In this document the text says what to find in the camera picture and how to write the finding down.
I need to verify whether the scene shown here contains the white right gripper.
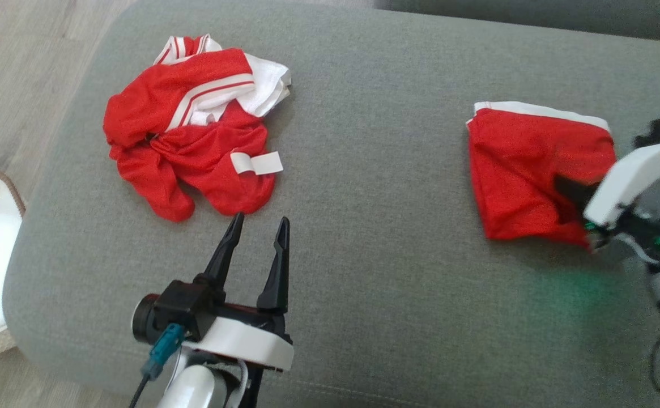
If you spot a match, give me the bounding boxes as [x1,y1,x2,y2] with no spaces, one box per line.
[554,142,660,251]

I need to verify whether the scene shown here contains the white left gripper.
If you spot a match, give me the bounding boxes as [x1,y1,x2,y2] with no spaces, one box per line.
[182,212,295,372]

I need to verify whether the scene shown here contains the red shorts with white waistband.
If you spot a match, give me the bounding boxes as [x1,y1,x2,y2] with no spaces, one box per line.
[466,101,618,248]

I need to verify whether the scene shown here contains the red white basketball jersey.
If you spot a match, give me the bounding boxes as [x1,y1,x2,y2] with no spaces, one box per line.
[103,34,293,223]

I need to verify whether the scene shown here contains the grey fabric sofa seat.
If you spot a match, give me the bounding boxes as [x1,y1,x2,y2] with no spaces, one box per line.
[2,0,660,408]

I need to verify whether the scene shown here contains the grey fabric sofa block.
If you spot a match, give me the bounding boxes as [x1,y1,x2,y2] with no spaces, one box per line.
[374,0,660,45]

